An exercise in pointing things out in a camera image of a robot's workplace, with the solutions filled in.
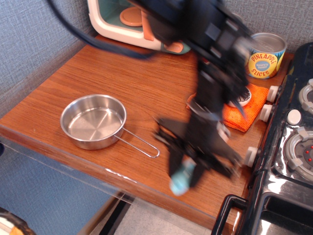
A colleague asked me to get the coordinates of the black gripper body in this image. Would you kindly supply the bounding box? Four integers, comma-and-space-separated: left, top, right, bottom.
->
155, 110, 243, 177

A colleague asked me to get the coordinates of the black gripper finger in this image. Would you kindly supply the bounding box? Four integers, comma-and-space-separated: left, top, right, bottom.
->
188, 164, 206, 188
168, 149, 184, 178

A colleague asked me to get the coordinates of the white spatula with teal handle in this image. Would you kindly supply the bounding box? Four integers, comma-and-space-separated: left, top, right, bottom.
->
169, 158, 196, 196

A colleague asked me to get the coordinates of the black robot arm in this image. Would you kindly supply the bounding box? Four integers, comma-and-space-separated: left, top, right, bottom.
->
133, 0, 252, 194

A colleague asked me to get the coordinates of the orange folded cloth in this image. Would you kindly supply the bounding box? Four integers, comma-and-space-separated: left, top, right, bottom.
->
186, 84, 268, 133

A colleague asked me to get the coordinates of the white stove knob lower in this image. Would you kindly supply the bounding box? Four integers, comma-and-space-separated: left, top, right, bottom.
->
244, 146, 258, 167

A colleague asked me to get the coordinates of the white stove knob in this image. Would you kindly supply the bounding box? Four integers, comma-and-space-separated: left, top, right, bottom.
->
267, 86, 279, 103
260, 104, 272, 122
244, 146, 258, 167

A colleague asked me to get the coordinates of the white stove knob middle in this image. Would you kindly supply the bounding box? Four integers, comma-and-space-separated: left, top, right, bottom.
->
260, 104, 272, 122

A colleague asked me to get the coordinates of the white stove knob upper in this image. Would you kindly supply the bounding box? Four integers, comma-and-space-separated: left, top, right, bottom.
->
267, 86, 279, 103

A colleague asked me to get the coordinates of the black toy stove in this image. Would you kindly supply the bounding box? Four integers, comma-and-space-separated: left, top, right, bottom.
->
212, 43, 313, 235

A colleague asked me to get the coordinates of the pineapple slices can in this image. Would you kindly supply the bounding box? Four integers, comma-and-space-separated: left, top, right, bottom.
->
246, 32, 287, 79

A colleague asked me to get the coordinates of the orange microwave turntable plate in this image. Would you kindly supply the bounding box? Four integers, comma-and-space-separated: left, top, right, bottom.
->
119, 7, 142, 27

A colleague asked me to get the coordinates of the toy microwave oven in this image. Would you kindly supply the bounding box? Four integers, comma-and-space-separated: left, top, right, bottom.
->
87, 0, 190, 54

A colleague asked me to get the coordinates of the silver pot with wire handle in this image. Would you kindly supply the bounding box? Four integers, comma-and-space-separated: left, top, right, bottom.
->
60, 94, 160, 159

